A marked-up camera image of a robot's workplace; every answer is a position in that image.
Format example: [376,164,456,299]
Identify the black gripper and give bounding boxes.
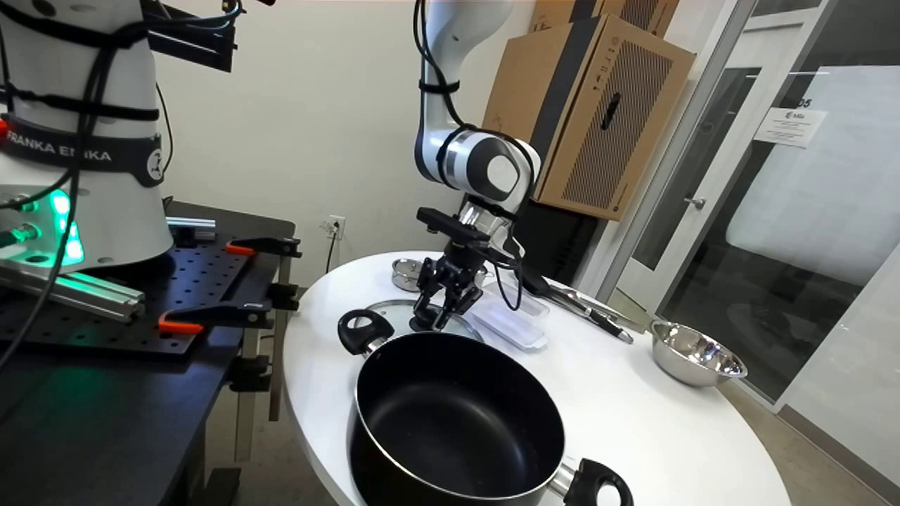
[409,230,501,333]

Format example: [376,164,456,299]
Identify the glass lid with black knob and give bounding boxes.
[363,296,475,343]

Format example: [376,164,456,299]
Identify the large black cooking pot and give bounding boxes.
[335,308,637,506]

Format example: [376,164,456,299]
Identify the black kitchen tongs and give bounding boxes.
[512,263,637,347]

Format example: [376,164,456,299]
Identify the black spatula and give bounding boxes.
[544,275,653,333]

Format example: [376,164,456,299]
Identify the large brown cardboard box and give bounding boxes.
[480,0,698,226]

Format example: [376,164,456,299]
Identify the stainless steel bowl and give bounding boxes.
[650,317,751,392]

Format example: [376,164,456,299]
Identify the white framed glass door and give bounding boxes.
[616,64,764,317]

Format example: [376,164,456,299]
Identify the small brown cardboard box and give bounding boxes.
[529,0,684,41]

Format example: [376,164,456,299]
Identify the black perforated robot table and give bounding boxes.
[0,201,304,506]

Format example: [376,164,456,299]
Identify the white paper sign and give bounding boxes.
[753,105,830,150]

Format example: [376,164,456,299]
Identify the black clamp with orange handle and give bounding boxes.
[222,235,304,263]
[155,301,300,343]

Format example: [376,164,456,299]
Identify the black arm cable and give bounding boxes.
[409,0,473,136]

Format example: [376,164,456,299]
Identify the aluminium profile rail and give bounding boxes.
[0,256,149,327]

